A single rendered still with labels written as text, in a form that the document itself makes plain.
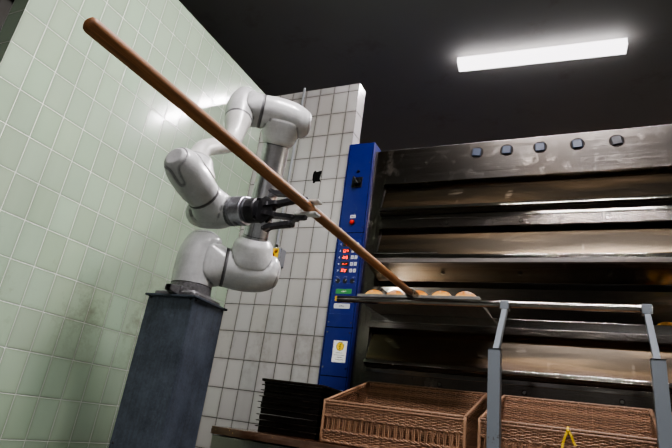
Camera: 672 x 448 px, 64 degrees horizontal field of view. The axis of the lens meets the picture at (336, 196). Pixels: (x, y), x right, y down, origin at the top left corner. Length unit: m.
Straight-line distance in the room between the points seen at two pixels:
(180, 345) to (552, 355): 1.53
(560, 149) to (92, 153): 2.17
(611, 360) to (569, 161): 0.93
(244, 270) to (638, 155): 1.85
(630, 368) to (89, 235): 2.28
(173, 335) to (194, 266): 0.26
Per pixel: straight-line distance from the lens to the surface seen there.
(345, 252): 2.88
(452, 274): 2.66
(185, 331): 1.98
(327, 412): 2.26
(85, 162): 2.52
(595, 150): 2.86
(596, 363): 2.55
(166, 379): 1.99
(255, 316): 3.07
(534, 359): 2.56
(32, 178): 2.36
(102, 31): 1.00
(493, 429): 1.95
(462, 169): 2.90
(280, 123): 2.05
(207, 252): 2.09
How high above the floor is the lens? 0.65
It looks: 23 degrees up
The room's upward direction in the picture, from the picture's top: 8 degrees clockwise
